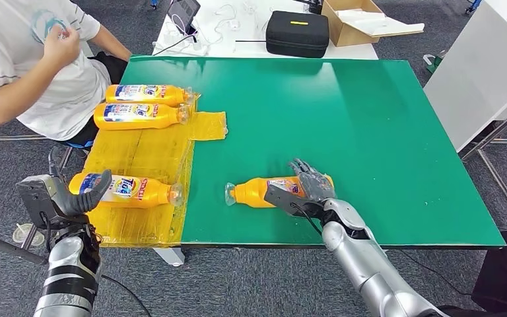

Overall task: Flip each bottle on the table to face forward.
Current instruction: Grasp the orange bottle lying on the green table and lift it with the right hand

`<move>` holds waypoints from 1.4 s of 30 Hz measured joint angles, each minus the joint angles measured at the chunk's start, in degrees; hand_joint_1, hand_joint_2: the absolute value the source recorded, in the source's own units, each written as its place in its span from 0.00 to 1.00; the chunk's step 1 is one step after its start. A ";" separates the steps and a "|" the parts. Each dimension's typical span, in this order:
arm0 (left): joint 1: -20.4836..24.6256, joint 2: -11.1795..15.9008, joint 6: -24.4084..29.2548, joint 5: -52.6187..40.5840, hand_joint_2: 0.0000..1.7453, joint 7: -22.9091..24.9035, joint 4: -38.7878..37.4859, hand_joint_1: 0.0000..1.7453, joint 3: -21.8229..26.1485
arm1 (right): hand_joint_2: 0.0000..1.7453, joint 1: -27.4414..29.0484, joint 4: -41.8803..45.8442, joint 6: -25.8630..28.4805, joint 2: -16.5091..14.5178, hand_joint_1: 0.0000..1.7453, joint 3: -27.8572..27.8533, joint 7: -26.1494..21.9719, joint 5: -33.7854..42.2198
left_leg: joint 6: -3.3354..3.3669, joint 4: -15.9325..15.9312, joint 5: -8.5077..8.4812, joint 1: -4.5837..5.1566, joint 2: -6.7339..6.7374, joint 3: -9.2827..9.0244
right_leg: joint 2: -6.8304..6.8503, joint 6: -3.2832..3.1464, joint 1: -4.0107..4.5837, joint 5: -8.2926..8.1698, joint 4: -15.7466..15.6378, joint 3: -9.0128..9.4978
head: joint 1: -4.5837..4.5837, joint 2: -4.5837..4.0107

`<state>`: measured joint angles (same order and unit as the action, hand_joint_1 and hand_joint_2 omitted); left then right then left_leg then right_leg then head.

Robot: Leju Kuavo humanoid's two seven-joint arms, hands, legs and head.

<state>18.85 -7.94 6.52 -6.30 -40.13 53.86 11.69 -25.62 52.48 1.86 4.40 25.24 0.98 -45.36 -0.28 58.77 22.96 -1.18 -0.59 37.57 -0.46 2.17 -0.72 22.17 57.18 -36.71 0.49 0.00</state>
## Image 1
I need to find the person's right hand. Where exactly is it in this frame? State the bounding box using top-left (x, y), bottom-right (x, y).
top-left (42, 24), bottom-right (82, 67)

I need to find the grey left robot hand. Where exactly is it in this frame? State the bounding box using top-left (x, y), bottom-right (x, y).
top-left (47, 146), bottom-right (114, 219)

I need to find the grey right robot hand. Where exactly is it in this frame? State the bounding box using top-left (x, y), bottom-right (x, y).
top-left (288, 158), bottom-right (337, 203)

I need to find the orange detergent bottle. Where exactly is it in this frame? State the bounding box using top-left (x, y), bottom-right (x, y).
top-left (93, 103), bottom-right (191, 131)
top-left (68, 172), bottom-right (186, 209)
top-left (224, 174), bottom-right (336, 209)
top-left (105, 84), bottom-right (194, 108)

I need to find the person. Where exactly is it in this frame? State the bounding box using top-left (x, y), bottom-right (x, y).
top-left (0, 0), bottom-right (133, 143)

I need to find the blue chair seat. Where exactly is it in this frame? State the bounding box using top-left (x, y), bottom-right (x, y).
top-left (65, 139), bottom-right (95, 151)

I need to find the clear plastic lid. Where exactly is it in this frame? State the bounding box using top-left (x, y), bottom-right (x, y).
top-left (12, 224), bottom-right (46, 248)

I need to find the yellow taped cardboard sheet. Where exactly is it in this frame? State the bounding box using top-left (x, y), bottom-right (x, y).
top-left (81, 89), bottom-right (228, 250)

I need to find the white table foot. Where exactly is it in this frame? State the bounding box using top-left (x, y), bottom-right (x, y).
top-left (152, 248), bottom-right (186, 267)

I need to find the dark tablet on stand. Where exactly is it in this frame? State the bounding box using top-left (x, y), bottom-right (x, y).
top-left (167, 0), bottom-right (202, 36)

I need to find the black carrying case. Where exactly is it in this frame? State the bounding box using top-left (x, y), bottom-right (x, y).
top-left (265, 11), bottom-right (331, 59)

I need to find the brown cardboard box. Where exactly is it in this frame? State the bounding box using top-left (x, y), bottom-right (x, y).
top-left (321, 0), bottom-right (386, 48)

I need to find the white foam sheet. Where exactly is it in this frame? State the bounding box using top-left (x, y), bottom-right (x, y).
top-left (336, 9), bottom-right (426, 38)

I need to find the black device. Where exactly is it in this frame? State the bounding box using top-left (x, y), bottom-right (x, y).
top-left (298, 0), bottom-right (324, 14)

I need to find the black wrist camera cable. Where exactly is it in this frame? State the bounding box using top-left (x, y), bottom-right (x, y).
top-left (290, 203), bottom-right (324, 237)

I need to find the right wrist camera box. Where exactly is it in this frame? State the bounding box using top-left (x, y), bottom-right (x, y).
top-left (263, 184), bottom-right (324, 219)

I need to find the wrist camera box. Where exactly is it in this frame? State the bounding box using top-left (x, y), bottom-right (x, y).
top-left (16, 174), bottom-right (69, 230)
top-left (263, 184), bottom-right (324, 219)

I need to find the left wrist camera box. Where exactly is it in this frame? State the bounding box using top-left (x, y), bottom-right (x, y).
top-left (16, 174), bottom-right (69, 230)

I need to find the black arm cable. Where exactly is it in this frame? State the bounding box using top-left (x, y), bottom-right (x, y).
top-left (100, 274), bottom-right (152, 317)

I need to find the metal stand frame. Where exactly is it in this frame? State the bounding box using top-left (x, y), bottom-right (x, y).
top-left (459, 98), bottom-right (507, 239)
top-left (0, 134), bottom-right (77, 266)

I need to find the black charging cable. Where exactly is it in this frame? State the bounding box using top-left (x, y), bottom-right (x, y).
top-left (152, 31), bottom-right (197, 56)

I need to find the black floor cable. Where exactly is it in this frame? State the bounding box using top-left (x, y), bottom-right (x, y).
top-left (399, 250), bottom-right (476, 288)

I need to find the green floor bracket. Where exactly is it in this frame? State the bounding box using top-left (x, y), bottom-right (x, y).
top-left (422, 49), bottom-right (447, 73)

